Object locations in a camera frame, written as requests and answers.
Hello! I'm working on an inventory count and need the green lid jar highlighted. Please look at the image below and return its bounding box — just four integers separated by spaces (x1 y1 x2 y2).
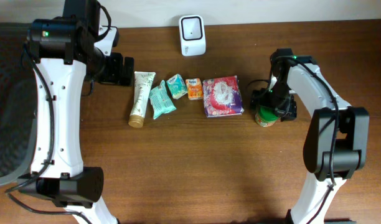
255 106 278 128

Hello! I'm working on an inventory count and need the white tube gold cap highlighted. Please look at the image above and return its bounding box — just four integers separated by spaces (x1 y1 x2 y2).
128 72 156 128

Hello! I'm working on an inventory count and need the teal wet wipes pack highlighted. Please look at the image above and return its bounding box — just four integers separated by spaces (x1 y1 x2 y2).
149 80 176 119

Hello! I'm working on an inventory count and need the red purple floral pack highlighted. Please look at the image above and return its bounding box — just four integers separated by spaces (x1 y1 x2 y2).
202 76 244 118

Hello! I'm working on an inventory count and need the green tissue pack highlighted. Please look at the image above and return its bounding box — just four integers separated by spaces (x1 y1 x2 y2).
167 74 187 100

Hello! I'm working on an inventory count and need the orange tissue pack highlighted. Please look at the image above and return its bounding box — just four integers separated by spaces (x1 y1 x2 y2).
186 78 203 100

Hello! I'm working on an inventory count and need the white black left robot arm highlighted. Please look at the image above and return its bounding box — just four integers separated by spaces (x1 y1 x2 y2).
15 0 134 223

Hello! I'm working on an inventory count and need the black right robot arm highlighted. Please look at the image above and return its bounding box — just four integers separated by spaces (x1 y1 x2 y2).
250 49 369 223

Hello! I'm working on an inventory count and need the white barcode scanner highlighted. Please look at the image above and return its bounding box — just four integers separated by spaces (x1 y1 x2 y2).
179 15 206 57

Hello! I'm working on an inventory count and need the grey plastic mesh basket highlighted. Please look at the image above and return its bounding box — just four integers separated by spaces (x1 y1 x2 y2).
0 23 37 186

